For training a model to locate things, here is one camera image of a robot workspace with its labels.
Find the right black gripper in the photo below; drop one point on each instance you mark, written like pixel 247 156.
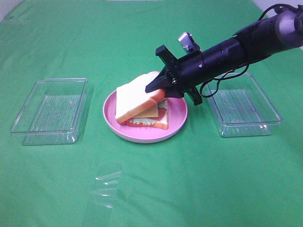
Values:
pixel 180 76

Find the green lettuce leaf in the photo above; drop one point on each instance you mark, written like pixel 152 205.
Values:
pixel 161 121

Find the yellow cheese slice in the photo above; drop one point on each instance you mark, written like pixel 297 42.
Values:
pixel 149 113

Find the bread slice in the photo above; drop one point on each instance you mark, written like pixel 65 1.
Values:
pixel 156 117
pixel 131 98

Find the bacon strip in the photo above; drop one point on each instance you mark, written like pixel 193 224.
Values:
pixel 148 121

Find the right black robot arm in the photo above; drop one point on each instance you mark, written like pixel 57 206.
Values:
pixel 254 43

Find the pink round plate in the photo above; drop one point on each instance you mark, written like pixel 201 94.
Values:
pixel 177 116

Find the right clear plastic tray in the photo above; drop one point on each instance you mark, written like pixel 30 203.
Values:
pixel 241 108

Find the clear plastic tray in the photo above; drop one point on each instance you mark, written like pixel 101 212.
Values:
pixel 53 113
pixel 241 108

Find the left clear plastic tray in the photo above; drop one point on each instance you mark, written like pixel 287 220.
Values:
pixel 53 113

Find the green tablecloth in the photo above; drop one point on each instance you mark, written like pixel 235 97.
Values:
pixel 194 179

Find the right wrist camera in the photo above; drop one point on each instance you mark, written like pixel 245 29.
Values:
pixel 187 42

